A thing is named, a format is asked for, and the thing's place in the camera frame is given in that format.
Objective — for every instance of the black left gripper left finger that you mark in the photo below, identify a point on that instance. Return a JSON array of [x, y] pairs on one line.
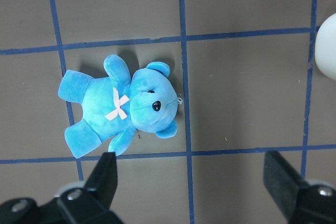
[[89, 203]]

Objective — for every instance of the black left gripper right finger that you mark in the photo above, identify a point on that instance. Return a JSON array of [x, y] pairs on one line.
[[300, 200]]

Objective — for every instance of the white trash can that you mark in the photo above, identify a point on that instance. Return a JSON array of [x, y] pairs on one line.
[[325, 47]]

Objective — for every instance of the blue teddy bear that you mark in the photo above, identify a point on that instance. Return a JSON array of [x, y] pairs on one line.
[[117, 106]]

